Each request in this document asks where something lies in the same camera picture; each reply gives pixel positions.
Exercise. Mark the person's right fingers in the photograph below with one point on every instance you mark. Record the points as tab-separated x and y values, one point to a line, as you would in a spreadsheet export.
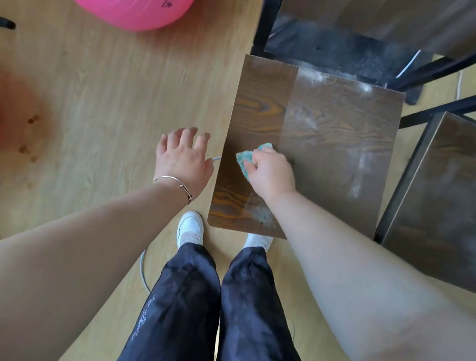
259	163

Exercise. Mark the person's left little finger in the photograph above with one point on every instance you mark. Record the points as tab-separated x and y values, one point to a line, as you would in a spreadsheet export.
162	143

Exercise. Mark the dusty brown wooden stool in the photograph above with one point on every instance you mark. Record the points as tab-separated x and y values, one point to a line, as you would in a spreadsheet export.
452	200

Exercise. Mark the person's left hand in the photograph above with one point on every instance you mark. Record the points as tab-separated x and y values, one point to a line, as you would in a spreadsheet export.
182	162

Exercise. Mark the white right shoe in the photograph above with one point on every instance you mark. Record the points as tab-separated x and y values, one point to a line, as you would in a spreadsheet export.
258	242

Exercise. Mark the person's left thumb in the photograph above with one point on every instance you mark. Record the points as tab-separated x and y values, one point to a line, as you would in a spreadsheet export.
209	169

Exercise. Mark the person's right forearm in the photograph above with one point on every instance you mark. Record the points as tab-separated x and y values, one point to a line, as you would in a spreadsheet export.
362	293

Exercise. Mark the small brown wooden stool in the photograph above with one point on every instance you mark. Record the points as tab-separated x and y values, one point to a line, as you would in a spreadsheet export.
330	145

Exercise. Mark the white left shoe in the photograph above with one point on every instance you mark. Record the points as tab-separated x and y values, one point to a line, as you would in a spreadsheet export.
190	226

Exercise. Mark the white shoe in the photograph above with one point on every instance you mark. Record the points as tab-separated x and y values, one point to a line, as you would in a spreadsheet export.
258	242
190	226

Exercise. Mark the person's right hand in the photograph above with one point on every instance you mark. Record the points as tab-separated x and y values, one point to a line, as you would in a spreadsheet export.
272	175

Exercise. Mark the black trousers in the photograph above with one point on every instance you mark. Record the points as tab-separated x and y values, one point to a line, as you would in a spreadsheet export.
244	323

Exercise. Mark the person's left forearm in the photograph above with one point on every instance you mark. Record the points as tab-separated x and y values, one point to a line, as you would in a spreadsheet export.
64	262

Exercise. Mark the thin pale blue stick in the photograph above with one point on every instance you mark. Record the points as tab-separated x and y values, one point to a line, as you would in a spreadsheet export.
216	158

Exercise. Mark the person's left middle finger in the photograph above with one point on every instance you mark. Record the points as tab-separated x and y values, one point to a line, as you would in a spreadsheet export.
190	136

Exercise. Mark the green cleaning cloth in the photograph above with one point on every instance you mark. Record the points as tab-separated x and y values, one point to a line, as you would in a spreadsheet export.
243	158

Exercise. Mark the brown table with black frame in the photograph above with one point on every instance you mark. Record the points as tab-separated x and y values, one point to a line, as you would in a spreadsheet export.
387	11

